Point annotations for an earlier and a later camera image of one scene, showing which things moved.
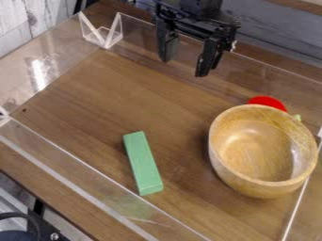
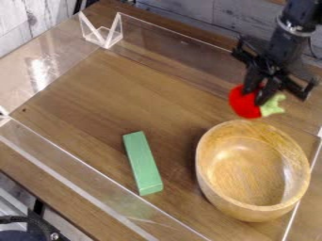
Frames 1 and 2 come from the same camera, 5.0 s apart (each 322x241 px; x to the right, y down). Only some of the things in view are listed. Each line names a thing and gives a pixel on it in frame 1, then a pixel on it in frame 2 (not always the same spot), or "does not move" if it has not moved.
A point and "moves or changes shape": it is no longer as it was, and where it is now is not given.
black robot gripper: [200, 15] -> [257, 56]
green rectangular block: [142, 161] does not move
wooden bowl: [264, 150] moves or changes shape
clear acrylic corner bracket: [102, 36] does not move
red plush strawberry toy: [272, 102] -> [244, 104]
